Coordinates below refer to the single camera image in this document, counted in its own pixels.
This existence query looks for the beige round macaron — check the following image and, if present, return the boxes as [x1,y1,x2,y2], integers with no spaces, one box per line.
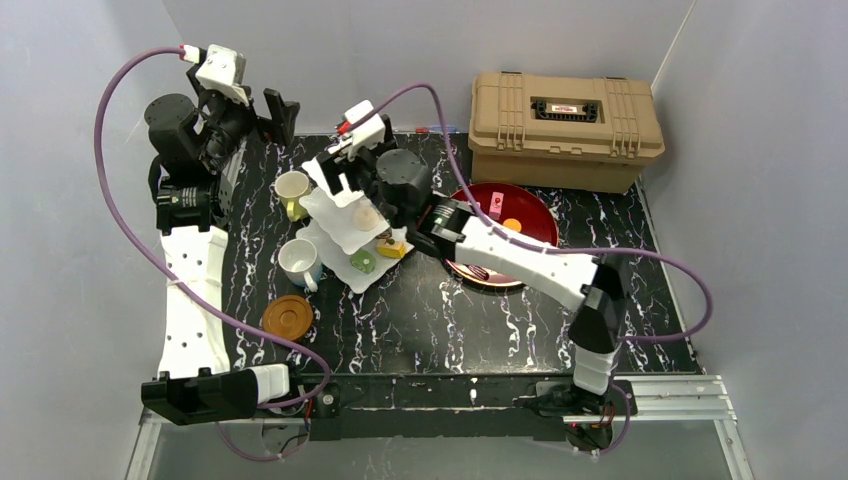
[352,204,381,232]

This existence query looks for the white three-tier cake stand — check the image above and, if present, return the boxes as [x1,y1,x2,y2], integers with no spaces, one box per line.
[296,159,414,294]

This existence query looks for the green swirl roll cake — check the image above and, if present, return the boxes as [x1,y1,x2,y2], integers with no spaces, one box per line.
[349,249,376,274]

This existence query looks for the orange round cookie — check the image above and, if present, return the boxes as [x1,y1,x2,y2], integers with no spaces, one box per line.
[502,218,522,232]

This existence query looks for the silver metal tongs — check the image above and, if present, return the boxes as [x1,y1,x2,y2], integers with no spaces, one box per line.
[457,264,490,282]

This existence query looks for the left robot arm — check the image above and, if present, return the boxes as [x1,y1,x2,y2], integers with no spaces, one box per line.
[141,89,291,425]

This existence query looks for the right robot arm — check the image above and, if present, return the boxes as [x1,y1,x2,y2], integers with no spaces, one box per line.
[304,144,630,396]

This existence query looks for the yellow-green cup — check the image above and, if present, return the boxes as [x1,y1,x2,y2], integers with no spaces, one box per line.
[273,170,312,222]

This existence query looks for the white mug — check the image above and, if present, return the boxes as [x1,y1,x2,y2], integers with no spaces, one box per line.
[277,238,323,292]

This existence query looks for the pink cake block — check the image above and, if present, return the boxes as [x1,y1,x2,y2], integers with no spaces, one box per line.
[488,192,504,220]

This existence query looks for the brown wooden coaster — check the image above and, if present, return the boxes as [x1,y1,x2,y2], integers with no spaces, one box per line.
[261,295,314,342]

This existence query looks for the red round tray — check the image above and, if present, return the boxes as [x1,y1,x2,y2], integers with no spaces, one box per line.
[444,182,559,288]

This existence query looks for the tan plastic toolbox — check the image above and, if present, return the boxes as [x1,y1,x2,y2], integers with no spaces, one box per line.
[468,72,665,194]

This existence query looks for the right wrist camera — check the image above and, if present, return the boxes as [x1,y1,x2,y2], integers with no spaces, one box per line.
[339,100,387,161]

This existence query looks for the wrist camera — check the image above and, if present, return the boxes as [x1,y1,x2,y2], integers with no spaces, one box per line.
[179,44,251,107]
[339,100,387,161]

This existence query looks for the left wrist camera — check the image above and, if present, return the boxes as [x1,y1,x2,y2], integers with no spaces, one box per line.
[179,44,251,107]

